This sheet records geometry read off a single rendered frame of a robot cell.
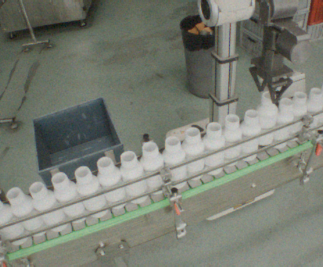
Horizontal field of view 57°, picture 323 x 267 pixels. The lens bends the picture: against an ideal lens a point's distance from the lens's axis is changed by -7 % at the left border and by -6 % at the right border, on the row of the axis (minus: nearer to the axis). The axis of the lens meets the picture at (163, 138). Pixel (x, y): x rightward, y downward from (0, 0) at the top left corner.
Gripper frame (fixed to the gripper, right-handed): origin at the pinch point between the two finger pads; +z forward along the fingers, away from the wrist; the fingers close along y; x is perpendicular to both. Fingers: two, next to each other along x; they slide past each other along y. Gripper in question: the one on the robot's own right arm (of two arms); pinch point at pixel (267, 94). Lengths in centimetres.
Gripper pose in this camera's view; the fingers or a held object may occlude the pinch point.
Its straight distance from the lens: 88.2
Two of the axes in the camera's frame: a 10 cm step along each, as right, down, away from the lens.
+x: 9.3, -3.1, 2.1
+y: 3.6, 6.0, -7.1
